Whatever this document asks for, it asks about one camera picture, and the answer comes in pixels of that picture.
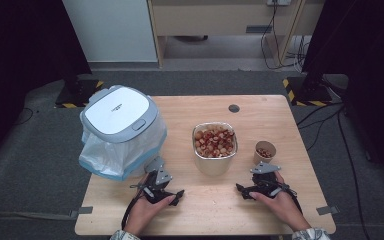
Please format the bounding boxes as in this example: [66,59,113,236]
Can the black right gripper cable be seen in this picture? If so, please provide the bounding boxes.
[273,179,304,215]

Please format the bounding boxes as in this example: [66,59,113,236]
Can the wooden cabinet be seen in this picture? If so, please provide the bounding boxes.
[147,0,326,68]

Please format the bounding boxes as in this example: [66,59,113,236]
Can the white cabinet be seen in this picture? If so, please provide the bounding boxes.
[61,0,158,64]

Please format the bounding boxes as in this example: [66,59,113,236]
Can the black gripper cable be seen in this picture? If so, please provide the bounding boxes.
[120,182,149,232]
[273,179,304,215]

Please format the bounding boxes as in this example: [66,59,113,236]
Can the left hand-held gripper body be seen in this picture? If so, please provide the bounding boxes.
[139,155,178,205]

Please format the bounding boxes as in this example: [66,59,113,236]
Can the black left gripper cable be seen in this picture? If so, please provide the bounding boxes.
[120,182,149,232]

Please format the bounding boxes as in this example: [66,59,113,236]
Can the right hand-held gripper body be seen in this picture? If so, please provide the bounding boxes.
[246,161,290,200]

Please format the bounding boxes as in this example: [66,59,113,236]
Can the white grey lidded trash can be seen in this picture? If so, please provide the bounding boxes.
[79,84,160,145]

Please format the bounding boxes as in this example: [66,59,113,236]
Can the metal container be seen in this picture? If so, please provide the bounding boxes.
[191,121,239,177]

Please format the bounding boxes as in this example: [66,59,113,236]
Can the grey table bracket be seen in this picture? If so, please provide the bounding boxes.
[68,205,94,220]
[315,205,341,216]

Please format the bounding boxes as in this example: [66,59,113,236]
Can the thin black floor cable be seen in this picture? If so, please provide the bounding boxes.
[12,106,35,127]

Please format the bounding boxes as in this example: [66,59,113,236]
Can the black hanging cables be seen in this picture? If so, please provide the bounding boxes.
[260,0,312,72]

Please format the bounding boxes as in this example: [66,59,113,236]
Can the white lidded trash bin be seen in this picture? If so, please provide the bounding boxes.
[78,113,168,182]

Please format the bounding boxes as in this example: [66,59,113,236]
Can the person's left hand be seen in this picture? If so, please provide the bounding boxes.
[123,194,178,236]

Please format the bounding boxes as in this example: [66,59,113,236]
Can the person's right hand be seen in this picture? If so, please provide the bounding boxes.
[248,171,312,232]

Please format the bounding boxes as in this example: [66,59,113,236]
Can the black curtain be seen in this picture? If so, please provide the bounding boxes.
[0,0,93,169]
[300,0,384,183]

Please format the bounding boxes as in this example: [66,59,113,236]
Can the brown paper cup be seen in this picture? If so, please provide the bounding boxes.
[253,140,278,166]

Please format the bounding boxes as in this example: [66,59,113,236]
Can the black floor cables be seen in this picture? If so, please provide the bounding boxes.
[295,101,368,240]

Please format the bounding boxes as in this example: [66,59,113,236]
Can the black stand base striped edge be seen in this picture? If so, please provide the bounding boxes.
[54,78,105,109]
[281,75,335,108]

